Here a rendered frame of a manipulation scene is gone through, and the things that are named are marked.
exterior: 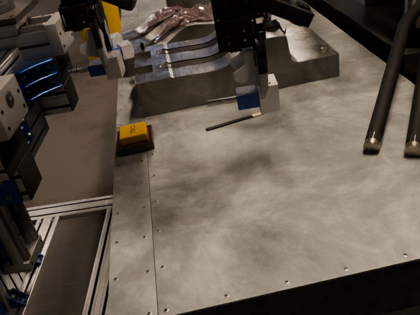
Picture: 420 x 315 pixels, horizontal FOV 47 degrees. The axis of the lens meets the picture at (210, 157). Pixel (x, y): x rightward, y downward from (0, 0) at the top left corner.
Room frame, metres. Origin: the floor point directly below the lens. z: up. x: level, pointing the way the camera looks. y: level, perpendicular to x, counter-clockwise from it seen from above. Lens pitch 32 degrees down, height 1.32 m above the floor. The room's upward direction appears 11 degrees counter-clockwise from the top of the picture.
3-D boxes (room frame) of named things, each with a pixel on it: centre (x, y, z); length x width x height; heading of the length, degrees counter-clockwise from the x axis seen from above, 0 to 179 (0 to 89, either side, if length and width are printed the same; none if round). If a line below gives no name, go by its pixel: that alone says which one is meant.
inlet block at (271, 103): (0.81, -0.08, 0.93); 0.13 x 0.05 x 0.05; 87
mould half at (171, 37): (1.57, 0.00, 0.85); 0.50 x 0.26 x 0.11; 110
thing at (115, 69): (1.12, 0.23, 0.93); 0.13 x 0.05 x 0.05; 84
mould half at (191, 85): (1.21, -0.10, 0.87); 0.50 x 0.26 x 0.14; 93
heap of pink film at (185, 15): (1.56, 0.00, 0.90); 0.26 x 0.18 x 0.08; 110
